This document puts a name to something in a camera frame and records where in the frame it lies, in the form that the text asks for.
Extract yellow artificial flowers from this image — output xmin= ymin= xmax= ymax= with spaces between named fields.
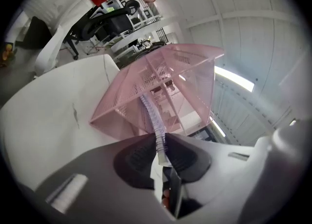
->
xmin=0 ymin=43 xmax=16 ymax=68

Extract purple spiral notebook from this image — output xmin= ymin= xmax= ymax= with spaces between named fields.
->
xmin=139 ymin=93 xmax=172 ymax=168

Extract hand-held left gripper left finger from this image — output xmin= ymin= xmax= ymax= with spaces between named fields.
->
xmin=36 ymin=134 xmax=159 ymax=216

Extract ceiling tube light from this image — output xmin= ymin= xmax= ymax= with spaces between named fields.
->
xmin=209 ymin=116 xmax=227 ymax=138
xmin=214 ymin=65 xmax=255 ymax=92

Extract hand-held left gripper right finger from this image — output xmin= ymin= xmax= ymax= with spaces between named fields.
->
xmin=165 ymin=133 xmax=255 ymax=201

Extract black office chair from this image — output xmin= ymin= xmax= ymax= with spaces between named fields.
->
xmin=63 ymin=0 xmax=141 ymax=61

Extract pink desk tray organizer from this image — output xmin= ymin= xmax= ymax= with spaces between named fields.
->
xmin=89 ymin=43 xmax=225 ymax=143

